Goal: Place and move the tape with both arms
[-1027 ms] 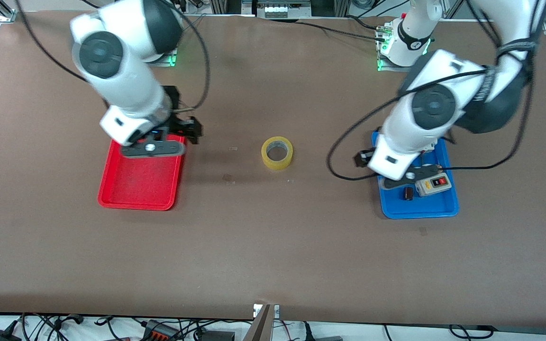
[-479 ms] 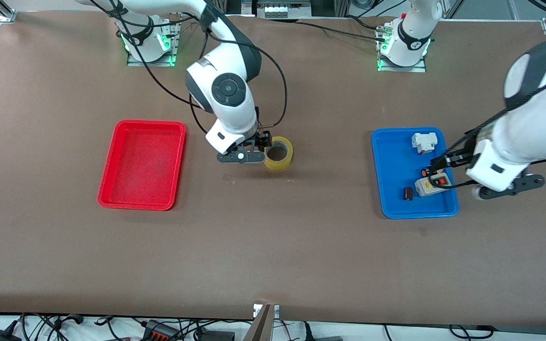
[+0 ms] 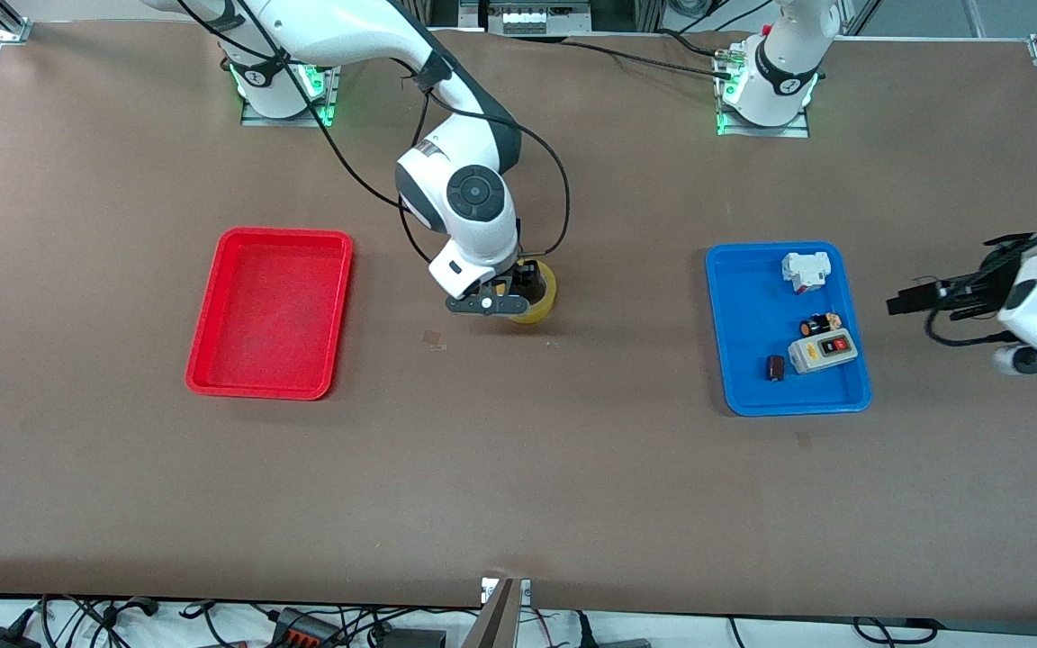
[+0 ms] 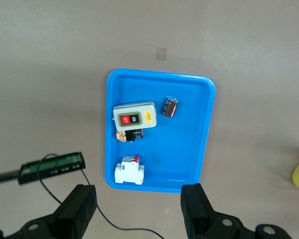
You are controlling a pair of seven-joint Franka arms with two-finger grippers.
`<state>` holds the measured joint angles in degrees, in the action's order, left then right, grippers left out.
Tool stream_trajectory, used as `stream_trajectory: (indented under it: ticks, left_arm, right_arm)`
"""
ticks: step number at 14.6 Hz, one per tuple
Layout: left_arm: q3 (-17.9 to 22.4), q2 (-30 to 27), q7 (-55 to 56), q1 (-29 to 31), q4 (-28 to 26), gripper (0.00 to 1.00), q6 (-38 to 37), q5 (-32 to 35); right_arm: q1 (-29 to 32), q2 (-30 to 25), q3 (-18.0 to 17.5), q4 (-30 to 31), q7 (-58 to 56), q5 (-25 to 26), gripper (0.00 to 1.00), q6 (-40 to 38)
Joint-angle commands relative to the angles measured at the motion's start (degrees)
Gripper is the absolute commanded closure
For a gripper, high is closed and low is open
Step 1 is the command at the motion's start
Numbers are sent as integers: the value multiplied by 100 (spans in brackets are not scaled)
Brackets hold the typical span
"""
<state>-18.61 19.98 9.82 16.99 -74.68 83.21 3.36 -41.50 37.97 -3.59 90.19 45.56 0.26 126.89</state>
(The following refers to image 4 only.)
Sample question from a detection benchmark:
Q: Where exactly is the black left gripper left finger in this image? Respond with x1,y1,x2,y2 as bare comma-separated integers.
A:
0,184,98,239

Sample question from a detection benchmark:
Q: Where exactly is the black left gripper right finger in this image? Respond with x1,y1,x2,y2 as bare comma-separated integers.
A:
180,183,292,239

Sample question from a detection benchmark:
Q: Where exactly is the black usb hub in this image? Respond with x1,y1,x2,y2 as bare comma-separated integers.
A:
16,151,87,186

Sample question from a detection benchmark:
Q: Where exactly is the blue plastic tray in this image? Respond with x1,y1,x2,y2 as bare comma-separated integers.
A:
104,68,217,195

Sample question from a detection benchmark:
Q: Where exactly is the white circuit breaker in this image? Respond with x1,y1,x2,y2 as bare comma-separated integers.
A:
114,154,146,185

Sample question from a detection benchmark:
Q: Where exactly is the small orange black component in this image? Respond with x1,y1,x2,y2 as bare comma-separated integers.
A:
116,128,144,143

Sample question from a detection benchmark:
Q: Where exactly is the dark cylindrical capacitor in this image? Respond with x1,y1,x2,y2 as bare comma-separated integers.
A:
161,96,179,119

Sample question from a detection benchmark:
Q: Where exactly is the thin black left arm wire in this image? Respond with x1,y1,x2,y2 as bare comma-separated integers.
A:
36,153,165,239

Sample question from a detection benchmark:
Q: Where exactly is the grey on-off switch box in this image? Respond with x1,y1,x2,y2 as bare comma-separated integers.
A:
112,101,157,130

